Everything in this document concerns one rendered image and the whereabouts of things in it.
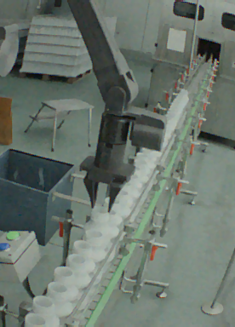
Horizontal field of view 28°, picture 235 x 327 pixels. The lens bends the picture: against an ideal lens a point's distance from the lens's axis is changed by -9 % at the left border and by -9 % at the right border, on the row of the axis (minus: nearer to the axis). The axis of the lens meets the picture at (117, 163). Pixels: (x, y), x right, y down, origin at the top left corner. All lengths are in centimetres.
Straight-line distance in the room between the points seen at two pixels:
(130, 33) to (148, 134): 1060
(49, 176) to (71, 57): 583
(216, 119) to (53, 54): 313
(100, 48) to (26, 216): 94
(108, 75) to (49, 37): 692
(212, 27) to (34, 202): 436
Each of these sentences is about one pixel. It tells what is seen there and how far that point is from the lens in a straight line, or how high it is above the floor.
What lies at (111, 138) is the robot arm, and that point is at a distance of 97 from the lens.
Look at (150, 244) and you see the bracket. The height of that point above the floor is 108.
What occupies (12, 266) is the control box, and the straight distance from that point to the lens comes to 98.
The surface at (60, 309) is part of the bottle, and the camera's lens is 84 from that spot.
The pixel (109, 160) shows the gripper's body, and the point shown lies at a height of 131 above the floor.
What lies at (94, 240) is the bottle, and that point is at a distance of 101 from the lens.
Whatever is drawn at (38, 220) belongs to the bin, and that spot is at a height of 84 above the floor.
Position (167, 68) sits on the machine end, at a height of 79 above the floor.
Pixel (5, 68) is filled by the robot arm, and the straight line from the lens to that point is 55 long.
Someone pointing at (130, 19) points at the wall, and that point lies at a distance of 1152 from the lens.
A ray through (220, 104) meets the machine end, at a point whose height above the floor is 52.
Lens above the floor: 166
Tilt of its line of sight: 21 degrees down
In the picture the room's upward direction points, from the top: 10 degrees clockwise
